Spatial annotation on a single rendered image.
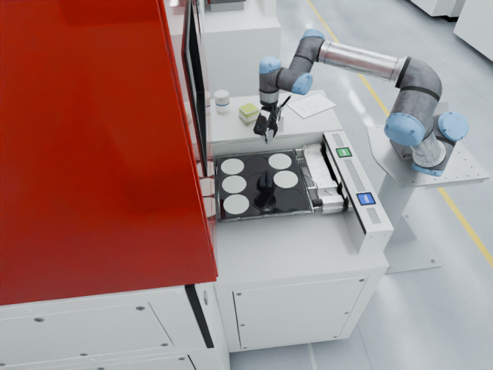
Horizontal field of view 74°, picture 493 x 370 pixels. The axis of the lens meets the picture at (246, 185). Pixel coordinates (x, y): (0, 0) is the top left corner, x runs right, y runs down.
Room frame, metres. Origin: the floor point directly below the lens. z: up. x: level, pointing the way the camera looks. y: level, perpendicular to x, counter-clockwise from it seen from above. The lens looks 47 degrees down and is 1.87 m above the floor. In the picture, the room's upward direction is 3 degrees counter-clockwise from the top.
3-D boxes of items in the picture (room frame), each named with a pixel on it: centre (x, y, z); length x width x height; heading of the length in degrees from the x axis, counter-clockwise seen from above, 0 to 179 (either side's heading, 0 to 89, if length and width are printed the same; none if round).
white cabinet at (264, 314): (1.03, -0.16, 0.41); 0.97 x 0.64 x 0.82; 4
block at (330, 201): (0.82, -0.33, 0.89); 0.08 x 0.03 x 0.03; 94
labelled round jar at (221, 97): (1.37, 0.10, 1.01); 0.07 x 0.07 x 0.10
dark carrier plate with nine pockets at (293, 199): (0.94, -0.06, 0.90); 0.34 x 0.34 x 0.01; 4
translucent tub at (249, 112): (1.28, -0.03, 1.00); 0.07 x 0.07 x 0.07; 31
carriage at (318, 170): (0.97, -0.32, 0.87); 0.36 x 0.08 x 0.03; 4
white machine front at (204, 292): (0.73, 0.15, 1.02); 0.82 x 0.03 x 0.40; 4
